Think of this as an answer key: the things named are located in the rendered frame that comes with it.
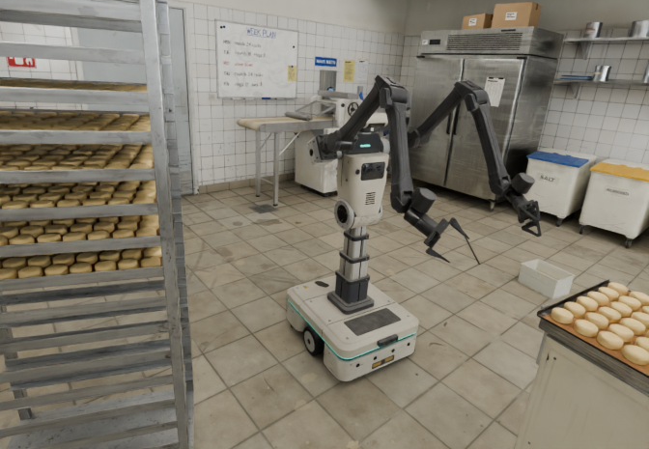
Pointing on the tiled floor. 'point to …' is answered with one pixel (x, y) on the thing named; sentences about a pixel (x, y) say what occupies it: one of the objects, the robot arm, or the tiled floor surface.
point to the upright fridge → (458, 165)
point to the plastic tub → (546, 278)
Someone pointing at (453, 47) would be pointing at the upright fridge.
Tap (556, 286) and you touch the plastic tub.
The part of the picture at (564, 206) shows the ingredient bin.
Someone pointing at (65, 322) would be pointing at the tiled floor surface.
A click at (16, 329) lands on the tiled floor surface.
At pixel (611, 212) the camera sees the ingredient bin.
